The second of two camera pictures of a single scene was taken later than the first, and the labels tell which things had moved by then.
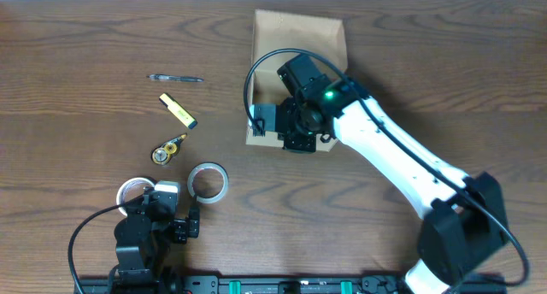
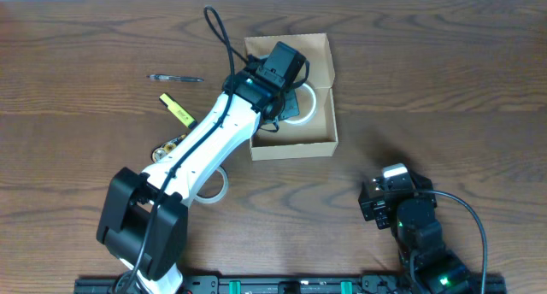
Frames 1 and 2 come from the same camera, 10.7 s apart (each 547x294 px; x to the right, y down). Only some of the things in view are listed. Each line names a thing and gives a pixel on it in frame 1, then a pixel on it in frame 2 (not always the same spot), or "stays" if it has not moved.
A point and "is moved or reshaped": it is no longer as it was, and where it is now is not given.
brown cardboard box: x=279 y=38 is moved or reshaped
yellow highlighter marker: x=189 y=120 stays
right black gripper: x=291 y=144 to x=373 y=208
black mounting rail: x=276 y=285 stays
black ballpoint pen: x=173 y=78 stays
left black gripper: x=190 y=226 to x=292 y=108
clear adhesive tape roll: x=213 y=166 stays
